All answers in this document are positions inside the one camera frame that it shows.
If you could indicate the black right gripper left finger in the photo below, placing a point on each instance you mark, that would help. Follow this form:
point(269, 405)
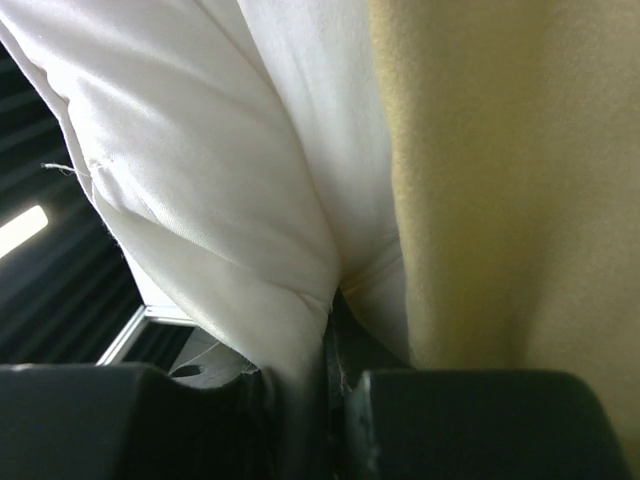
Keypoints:
point(131, 422)

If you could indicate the white pillow yellow edge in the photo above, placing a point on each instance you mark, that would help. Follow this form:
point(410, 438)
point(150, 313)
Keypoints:
point(238, 152)

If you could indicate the aluminium mounting rail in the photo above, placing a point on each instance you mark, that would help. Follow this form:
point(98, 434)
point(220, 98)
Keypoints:
point(154, 335)

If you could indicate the blue beige white plaid pillowcase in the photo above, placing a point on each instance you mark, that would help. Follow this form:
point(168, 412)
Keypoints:
point(515, 141)

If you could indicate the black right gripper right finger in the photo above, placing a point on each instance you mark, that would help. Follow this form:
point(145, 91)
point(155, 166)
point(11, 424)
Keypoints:
point(388, 420)

